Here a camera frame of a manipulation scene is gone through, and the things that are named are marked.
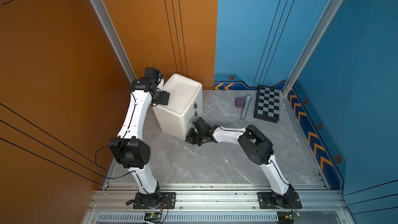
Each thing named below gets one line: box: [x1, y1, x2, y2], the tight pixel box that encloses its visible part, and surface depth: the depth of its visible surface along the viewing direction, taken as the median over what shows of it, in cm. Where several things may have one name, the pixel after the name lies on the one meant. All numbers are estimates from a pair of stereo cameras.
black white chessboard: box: [253, 84, 280, 124], surface depth 111 cm
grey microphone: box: [240, 95, 252, 121], surface depth 112 cm
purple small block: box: [235, 96, 246, 108], surface depth 111 cm
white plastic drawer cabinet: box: [151, 73, 203, 141], surface depth 88 cm
